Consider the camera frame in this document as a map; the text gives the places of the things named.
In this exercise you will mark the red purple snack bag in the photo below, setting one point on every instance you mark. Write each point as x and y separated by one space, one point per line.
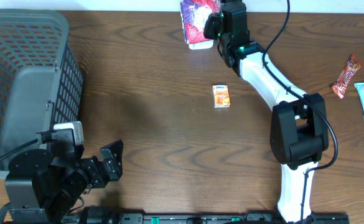
194 14

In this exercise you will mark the small orange snack pack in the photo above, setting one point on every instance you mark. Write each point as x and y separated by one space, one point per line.
221 96

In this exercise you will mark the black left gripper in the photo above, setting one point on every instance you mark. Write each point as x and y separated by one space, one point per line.
107 165

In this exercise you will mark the orange brown chocolate bar wrapper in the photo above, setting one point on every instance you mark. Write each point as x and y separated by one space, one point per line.
341 83

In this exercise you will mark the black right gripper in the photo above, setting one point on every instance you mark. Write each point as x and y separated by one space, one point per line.
213 20

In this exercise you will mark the grey plastic mesh basket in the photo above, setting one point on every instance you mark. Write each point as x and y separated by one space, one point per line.
40 81

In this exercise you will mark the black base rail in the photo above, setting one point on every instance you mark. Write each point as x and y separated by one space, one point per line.
139 218

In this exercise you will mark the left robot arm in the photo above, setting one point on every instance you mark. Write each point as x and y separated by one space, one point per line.
43 185

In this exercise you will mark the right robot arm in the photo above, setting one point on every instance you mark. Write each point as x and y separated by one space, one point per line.
298 134

